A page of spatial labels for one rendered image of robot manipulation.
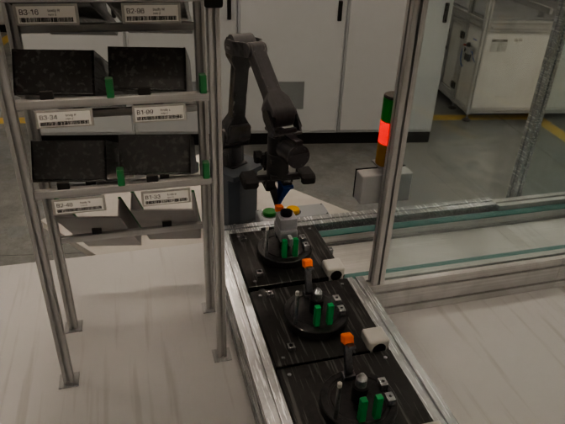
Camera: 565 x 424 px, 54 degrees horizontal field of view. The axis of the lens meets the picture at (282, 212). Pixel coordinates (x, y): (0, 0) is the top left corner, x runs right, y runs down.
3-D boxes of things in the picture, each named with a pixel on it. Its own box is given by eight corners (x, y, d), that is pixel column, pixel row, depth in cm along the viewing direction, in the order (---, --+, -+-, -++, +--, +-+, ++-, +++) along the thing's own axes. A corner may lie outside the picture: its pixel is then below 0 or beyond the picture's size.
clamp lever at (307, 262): (303, 291, 123) (301, 258, 122) (311, 290, 124) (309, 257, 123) (308, 295, 120) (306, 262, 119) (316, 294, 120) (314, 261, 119)
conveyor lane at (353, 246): (229, 267, 153) (229, 237, 148) (492, 233, 174) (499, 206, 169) (251, 336, 130) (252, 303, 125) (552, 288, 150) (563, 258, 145)
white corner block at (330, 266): (320, 272, 138) (321, 259, 135) (337, 270, 139) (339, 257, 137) (326, 283, 134) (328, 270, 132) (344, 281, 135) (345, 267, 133)
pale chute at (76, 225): (87, 246, 137) (88, 229, 139) (141, 245, 139) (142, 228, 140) (52, 218, 110) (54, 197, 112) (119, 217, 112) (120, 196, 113)
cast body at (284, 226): (273, 229, 140) (274, 205, 137) (290, 227, 141) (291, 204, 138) (282, 247, 133) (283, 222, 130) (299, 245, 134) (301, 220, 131)
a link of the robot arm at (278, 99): (223, 45, 143) (233, 17, 133) (251, 42, 146) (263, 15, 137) (258, 143, 135) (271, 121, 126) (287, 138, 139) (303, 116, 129)
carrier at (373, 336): (249, 298, 128) (250, 253, 121) (346, 284, 134) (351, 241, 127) (276, 375, 108) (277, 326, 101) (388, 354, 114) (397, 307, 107)
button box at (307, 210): (255, 226, 165) (255, 209, 162) (321, 219, 170) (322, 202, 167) (260, 239, 159) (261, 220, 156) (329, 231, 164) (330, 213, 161)
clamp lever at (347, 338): (341, 371, 103) (340, 332, 102) (351, 369, 103) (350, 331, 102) (349, 379, 99) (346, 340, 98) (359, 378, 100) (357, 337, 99)
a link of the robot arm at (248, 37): (224, 30, 141) (234, 40, 137) (250, 29, 144) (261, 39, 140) (219, 138, 161) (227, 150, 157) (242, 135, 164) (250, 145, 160)
